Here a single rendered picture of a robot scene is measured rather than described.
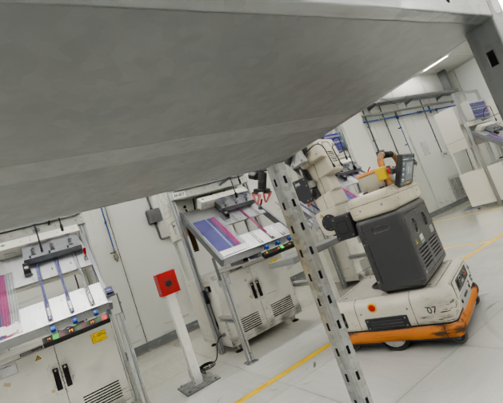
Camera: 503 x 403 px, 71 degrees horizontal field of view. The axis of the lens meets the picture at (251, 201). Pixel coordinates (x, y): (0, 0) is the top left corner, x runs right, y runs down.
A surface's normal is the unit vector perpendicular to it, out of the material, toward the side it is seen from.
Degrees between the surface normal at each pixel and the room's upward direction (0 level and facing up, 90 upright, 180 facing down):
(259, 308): 90
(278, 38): 180
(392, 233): 90
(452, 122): 90
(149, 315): 90
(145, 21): 180
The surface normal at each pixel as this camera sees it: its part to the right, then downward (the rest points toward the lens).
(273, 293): 0.46, -0.25
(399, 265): -0.62, 0.14
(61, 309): 0.11, -0.83
